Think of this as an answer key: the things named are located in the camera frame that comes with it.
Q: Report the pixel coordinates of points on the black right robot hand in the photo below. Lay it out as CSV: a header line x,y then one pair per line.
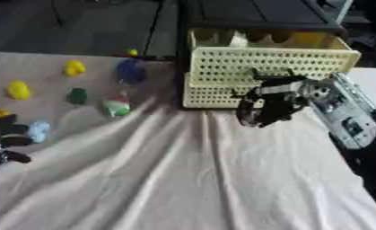
x,y
272,103

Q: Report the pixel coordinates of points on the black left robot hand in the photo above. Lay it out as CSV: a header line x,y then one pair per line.
x,y
5,136

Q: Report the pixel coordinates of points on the pale pierced drawer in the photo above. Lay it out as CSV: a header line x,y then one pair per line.
x,y
259,68

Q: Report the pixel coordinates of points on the light blue soft toy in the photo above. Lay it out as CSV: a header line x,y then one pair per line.
x,y
39,131

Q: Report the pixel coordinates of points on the yellow toy lemon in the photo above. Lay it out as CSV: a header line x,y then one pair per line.
x,y
19,90

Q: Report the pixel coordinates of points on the dark green toy block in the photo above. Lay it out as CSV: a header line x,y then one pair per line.
x,y
77,96

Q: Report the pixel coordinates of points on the yellow toy duck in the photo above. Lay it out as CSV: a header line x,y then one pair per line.
x,y
74,67

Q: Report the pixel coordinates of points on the green white red toy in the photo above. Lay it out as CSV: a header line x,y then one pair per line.
x,y
117,105

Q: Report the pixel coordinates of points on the black tripod leg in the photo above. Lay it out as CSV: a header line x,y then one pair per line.
x,y
153,28

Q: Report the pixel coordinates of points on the blue round toy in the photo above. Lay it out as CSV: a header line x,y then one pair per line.
x,y
130,71

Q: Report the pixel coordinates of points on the small yellow green toy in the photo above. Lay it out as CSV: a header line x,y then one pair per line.
x,y
132,52

